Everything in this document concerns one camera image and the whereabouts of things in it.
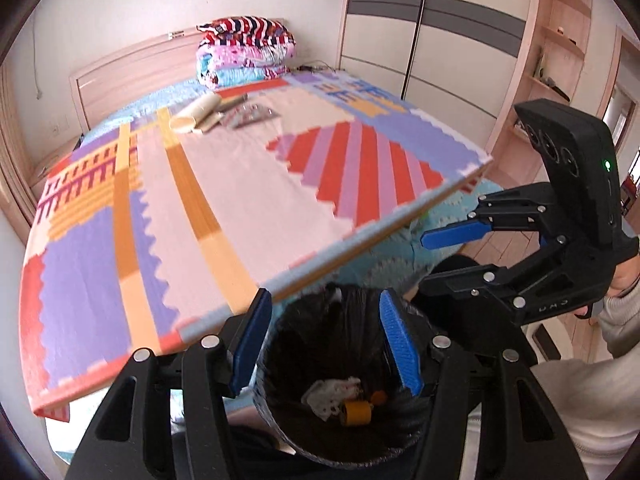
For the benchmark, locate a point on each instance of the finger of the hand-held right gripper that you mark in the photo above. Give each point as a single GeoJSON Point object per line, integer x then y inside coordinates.
{"type": "Point", "coordinates": [450, 235]}
{"type": "Point", "coordinates": [480, 285]}

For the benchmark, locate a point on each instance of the bin with black bag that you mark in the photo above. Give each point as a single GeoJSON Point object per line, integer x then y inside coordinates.
{"type": "Point", "coordinates": [320, 440]}

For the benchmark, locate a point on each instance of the white tissue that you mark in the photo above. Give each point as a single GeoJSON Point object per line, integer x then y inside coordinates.
{"type": "Point", "coordinates": [327, 395]}

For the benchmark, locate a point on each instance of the beige curtain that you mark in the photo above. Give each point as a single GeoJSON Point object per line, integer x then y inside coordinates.
{"type": "Point", "coordinates": [15, 160]}

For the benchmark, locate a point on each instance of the brown slim stick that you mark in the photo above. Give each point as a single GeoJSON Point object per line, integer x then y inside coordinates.
{"type": "Point", "coordinates": [235, 101]}

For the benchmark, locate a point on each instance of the person's right hand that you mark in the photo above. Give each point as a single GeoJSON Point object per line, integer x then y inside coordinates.
{"type": "Point", "coordinates": [627, 277]}

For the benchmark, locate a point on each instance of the light wooden nightstand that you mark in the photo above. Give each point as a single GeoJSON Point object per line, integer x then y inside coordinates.
{"type": "Point", "coordinates": [55, 160]}

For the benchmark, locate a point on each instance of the colourful patterned board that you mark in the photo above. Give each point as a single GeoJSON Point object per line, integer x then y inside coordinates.
{"type": "Point", "coordinates": [225, 200]}

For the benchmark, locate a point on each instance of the blue folded quilt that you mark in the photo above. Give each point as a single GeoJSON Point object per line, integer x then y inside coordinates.
{"type": "Point", "coordinates": [235, 75]}

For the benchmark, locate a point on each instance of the pink folded quilt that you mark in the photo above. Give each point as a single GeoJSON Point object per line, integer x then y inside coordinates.
{"type": "Point", "coordinates": [235, 55]}

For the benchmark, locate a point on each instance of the wooden shelf unit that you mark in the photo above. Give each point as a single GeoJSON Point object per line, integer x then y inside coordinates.
{"type": "Point", "coordinates": [555, 60]}

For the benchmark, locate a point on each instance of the orange tape roll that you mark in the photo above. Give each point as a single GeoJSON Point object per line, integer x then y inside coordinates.
{"type": "Point", "coordinates": [356, 413]}

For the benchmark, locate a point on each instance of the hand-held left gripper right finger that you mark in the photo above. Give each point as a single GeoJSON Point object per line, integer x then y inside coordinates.
{"type": "Point", "coordinates": [400, 350]}

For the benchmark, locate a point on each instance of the striped folded quilt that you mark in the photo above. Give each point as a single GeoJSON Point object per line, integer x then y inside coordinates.
{"type": "Point", "coordinates": [250, 30]}

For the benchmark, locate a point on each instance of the light wooden headboard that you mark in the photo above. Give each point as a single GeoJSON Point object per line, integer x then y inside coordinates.
{"type": "Point", "coordinates": [130, 70]}

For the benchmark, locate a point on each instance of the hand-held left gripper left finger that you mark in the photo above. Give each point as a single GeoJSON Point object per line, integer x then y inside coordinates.
{"type": "Point", "coordinates": [249, 347]}

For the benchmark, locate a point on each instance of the shiny printed wrapper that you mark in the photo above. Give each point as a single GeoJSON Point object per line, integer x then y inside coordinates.
{"type": "Point", "coordinates": [252, 116]}

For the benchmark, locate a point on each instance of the person's right forearm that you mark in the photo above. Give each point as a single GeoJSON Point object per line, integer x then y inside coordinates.
{"type": "Point", "coordinates": [590, 400]}

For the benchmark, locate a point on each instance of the white and grey wardrobe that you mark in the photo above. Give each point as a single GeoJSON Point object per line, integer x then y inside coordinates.
{"type": "Point", "coordinates": [435, 35]}

